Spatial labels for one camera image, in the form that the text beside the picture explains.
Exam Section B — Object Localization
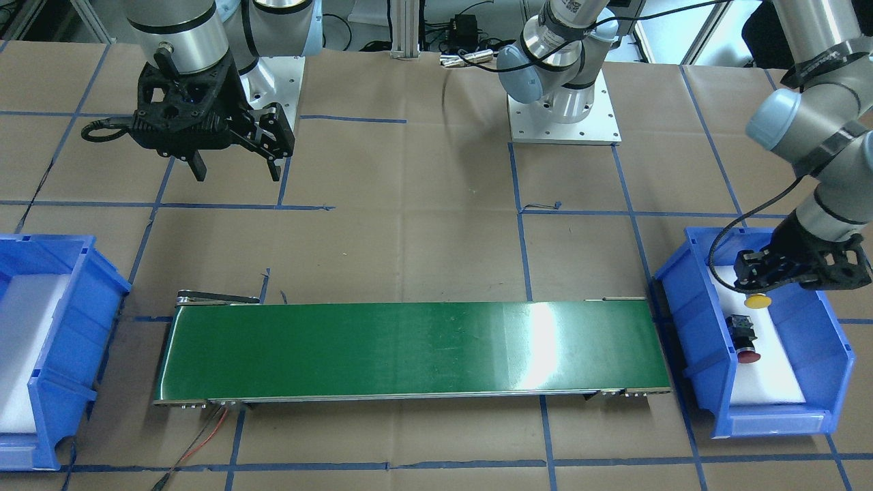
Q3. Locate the yellow push button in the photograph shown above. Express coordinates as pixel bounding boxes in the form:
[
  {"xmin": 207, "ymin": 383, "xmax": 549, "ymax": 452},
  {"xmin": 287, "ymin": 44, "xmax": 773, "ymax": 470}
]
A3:
[{"xmin": 743, "ymin": 293, "xmax": 773, "ymax": 310}]

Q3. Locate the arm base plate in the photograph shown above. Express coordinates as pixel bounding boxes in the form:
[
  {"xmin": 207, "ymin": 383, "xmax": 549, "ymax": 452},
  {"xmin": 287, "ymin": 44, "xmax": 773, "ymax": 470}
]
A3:
[
  {"xmin": 506, "ymin": 72, "xmax": 623, "ymax": 145},
  {"xmin": 238, "ymin": 56, "xmax": 306, "ymax": 130}
]

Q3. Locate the blue bin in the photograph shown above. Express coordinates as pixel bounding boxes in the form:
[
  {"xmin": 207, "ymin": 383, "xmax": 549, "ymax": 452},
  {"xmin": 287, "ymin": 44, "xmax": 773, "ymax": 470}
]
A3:
[
  {"xmin": 1, "ymin": 234, "xmax": 131, "ymax": 471},
  {"xmin": 655, "ymin": 227, "xmax": 855, "ymax": 438}
]

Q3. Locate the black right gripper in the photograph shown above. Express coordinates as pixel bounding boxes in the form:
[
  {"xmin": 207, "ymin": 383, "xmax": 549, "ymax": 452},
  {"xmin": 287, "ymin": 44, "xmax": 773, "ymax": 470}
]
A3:
[{"xmin": 129, "ymin": 58, "xmax": 295, "ymax": 181}]

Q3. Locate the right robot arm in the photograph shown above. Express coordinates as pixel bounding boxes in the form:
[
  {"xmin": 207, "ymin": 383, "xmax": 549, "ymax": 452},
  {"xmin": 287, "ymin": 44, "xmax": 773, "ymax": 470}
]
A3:
[{"xmin": 123, "ymin": 1, "xmax": 323, "ymax": 181}]

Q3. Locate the black power adapter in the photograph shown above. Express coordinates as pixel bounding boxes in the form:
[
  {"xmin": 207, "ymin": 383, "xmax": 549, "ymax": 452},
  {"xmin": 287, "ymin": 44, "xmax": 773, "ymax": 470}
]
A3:
[{"xmin": 447, "ymin": 14, "xmax": 478, "ymax": 50}]

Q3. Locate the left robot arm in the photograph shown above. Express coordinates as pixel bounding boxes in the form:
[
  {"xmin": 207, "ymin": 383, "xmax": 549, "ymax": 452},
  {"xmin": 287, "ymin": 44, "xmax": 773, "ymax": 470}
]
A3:
[{"xmin": 494, "ymin": 1, "xmax": 871, "ymax": 295}]

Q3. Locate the red conveyor wire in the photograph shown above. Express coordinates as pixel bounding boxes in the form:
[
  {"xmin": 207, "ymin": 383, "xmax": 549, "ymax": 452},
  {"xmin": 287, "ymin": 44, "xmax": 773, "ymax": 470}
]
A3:
[{"xmin": 153, "ymin": 406, "xmax": 233, "ymax": 490}]

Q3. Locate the aluminium profile post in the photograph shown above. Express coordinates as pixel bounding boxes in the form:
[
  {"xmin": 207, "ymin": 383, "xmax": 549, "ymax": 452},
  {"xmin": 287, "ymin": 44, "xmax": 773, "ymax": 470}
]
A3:
[{"xmin": 387, "ymin": 1, "xmax": 421, "ymax": 59}]

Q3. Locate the red push button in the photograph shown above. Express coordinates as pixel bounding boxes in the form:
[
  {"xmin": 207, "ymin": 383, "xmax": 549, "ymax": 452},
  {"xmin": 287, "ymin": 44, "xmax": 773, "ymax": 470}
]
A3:
[{"xmin": 724, "ymin": 314, "xmax": 761, "ymax": 364}]

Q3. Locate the green conveyor belt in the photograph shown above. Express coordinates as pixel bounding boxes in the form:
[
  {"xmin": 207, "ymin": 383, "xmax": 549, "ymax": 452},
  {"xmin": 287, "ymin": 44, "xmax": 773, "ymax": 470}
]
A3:
[{"xmin": 153, "ymin": 298, "xmax": 670, "ymax": 406}]

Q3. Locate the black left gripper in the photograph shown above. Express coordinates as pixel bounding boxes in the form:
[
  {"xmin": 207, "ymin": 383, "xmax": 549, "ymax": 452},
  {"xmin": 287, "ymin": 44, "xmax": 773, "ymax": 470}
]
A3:
[{"xmin": 734, "ymin": 217, "xmax": 871, "ymax": 293}]

